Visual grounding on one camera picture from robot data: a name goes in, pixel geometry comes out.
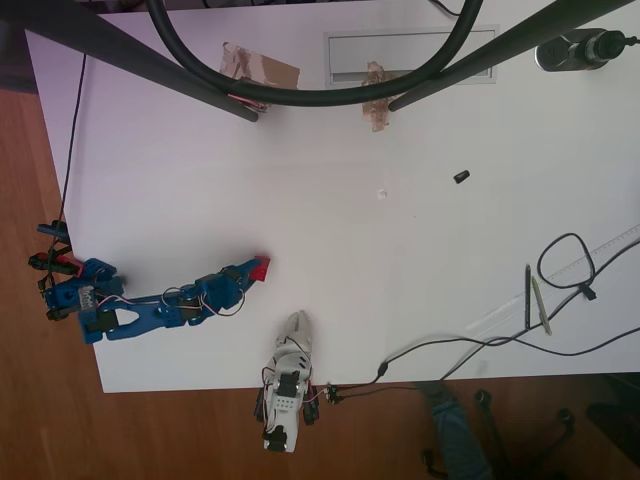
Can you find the red lego bricks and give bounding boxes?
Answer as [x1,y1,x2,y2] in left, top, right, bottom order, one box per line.
[250,254,273,283]

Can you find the black and red clamp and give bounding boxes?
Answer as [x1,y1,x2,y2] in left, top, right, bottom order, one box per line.
[28,251,82,277]

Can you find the blue clamp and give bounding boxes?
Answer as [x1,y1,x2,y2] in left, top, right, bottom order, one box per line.
[36,219,70,240]

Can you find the torn brown cardboard piece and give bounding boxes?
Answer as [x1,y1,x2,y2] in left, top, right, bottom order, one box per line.
[218,41,302,114]

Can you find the brown tape strip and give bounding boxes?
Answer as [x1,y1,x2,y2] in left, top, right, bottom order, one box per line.
[361,60,397,133]

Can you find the black office chair base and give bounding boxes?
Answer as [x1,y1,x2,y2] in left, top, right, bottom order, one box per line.
[472,387,577,480]

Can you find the black pen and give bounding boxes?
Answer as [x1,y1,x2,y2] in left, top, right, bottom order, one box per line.
[523,264,533,330]

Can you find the pale green stick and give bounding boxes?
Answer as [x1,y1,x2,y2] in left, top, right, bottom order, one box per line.
[530,275,556,337]

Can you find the black stand leg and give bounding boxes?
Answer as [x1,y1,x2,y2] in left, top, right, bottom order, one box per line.
[388,0,632,114]
[0,0,260,124]

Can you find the clear plastic ruler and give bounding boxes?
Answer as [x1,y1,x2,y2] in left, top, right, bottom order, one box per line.
[466,224,640,332]

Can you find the black webcam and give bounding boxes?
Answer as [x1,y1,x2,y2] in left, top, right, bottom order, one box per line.
[533,28,640,76]

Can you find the long black cable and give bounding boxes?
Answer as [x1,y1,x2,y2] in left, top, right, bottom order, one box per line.
[327,327,640,401]

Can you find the grey blue fabric strap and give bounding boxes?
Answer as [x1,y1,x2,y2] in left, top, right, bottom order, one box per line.
[419,380,494,480]

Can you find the thick black hose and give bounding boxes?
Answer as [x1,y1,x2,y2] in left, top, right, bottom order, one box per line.
[146,0,484,108]

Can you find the thin black cable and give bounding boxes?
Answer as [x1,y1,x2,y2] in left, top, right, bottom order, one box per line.
[58,52,88,227]

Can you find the grey table cable hatch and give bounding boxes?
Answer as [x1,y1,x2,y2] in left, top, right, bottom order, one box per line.
[323,24,501,91]

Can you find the black looped cable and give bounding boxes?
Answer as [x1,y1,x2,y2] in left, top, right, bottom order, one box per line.
[438,231,640,384]

